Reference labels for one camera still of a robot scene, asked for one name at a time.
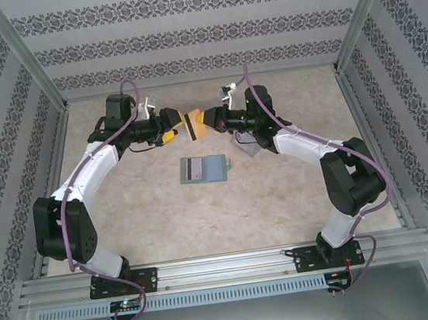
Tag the grey blue card holder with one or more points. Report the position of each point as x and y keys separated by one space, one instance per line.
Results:
x=215 y=169

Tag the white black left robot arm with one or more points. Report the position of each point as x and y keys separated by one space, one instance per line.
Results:
x=83 y=176

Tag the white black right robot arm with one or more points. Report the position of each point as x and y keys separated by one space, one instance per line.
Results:
x=302 y=143

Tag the clear plastic card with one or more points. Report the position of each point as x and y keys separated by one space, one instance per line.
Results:
x=250 y=149

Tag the pale pink card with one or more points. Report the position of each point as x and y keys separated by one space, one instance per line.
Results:
x=195 y=170

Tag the small circuit board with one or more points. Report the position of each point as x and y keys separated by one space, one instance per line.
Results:
x=126 y=305
x=336 y=281

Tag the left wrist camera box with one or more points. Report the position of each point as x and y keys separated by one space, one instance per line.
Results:
x=149 y=107

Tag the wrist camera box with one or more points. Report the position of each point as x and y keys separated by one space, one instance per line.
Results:
x=228 y=93
x=149 y=107

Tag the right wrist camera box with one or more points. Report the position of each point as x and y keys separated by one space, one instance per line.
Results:
x=228 y=93

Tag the aluminium side rail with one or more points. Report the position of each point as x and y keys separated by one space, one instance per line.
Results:
x=59 y=155
x=359 y=118

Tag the aluminium mounting rail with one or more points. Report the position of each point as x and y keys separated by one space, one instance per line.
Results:
x=219 y=268

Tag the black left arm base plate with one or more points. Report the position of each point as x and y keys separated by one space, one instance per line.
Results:
x=150 y=279

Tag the aluminium frame upright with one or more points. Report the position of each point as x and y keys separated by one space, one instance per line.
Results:
x=21 y=51
x=365 y=8

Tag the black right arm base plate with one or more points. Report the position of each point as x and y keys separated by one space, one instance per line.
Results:
x=304 y=260

